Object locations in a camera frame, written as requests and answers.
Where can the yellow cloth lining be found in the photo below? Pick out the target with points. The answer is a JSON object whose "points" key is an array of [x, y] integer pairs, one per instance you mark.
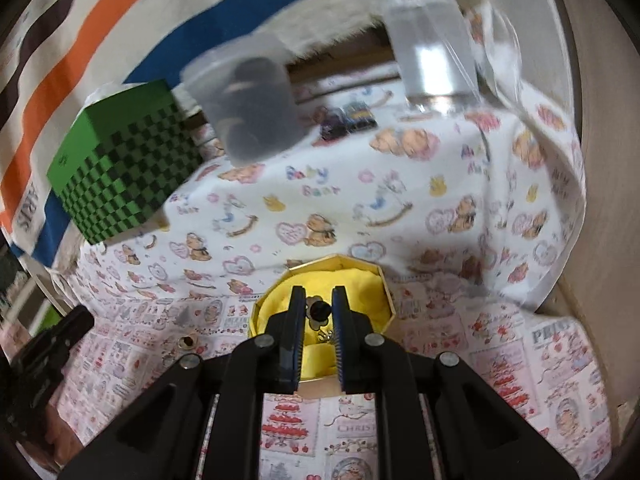
{"points": [[366, 293]]}

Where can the striped Paris blanket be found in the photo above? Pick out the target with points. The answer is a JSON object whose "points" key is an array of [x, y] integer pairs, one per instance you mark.
{"points": [[60, 51]]}

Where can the gold octagonal jewelry box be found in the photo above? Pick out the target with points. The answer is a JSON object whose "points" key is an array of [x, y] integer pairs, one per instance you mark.
{"points": [[319, 312]]}

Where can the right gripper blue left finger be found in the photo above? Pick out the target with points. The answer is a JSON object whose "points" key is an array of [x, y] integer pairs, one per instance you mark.
{"points": [[288, 331]]}

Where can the clear plastic jar with bands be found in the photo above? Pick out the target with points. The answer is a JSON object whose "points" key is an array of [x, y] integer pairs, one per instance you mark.
{"points": [[245, 93]]}

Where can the baby bear print cloth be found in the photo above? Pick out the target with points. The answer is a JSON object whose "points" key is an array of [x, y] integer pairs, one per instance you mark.
{"points": [[495, 193]]}

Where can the pink print bed sheet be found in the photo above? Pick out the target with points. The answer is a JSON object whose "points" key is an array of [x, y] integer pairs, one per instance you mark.
{"points": [[542, 365]]}

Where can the green checkered tissue box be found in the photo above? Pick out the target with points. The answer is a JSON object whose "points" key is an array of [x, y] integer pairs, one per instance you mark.
{"points": [[121, 159]]}

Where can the clear spray bottle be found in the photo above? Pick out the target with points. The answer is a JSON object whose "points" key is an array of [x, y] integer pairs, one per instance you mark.
{"points": [[432, 48]]}

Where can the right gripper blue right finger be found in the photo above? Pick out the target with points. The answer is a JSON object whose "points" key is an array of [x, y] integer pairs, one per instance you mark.
{"points": [[354, 357]]}

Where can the black hair clips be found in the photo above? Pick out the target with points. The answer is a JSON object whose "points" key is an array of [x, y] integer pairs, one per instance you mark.
{"points": [[337, 122]]}

